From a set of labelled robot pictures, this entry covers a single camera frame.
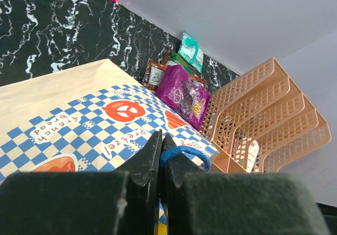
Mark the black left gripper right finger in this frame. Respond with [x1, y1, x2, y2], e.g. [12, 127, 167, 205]
[162, 135, 329, 234]

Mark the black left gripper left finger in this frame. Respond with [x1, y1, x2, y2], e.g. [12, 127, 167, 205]
[1, 131, 162, 234]

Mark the checkered paper bag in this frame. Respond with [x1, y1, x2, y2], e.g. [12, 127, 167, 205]
[0, 58, 221, 235]

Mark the purple snack bag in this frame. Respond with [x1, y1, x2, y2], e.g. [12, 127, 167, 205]
[155, 65, 211, 130]

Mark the orange Doritos bag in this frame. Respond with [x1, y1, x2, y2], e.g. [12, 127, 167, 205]
[142, 60, 209, 96]

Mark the teal mint candy bag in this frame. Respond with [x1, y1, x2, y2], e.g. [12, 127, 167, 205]
[178, 31, 204, 74]

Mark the brown Kettle chips bag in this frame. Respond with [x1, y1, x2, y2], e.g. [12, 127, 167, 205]
[161, 47, 173, 65]

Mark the white label card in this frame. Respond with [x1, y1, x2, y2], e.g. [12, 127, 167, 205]
[246, 140, 260, 173]

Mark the pink desk organizer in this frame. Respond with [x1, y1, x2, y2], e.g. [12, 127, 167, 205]
[201, 58, 331, 173]

